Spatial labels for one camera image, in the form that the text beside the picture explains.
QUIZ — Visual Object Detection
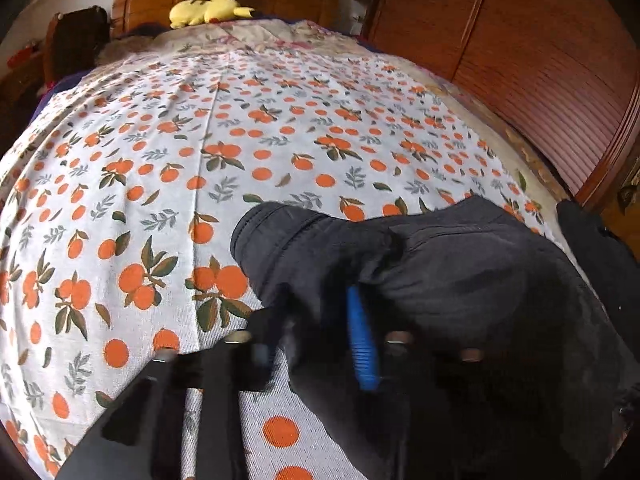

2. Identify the black jacket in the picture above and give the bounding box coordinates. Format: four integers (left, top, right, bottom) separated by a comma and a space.
230, 196, 639, 479

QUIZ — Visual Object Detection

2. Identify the black garment at bedside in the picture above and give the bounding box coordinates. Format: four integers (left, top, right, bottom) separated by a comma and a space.
556, 200, 639, 328

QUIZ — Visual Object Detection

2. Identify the orange print bed sheet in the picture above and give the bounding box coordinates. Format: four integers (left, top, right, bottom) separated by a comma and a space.
1, 44, 558, 479

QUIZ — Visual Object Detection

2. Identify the wooden louvered wardrobe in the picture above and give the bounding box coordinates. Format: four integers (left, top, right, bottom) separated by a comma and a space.
351, 0, 640, 212

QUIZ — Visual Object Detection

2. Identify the red bowl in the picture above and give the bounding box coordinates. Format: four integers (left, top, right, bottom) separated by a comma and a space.
6, 42, 40, 70

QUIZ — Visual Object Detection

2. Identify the floral quilt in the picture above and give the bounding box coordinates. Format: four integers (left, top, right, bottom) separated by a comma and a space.
94, 18, 573, 202

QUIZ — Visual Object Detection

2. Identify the dark backpack on chair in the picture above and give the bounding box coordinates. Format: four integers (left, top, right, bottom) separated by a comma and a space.
43, 6, 110, 86

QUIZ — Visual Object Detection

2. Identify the yellow plush toy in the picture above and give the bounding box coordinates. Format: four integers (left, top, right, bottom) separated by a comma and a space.
169, 0, 255, 29

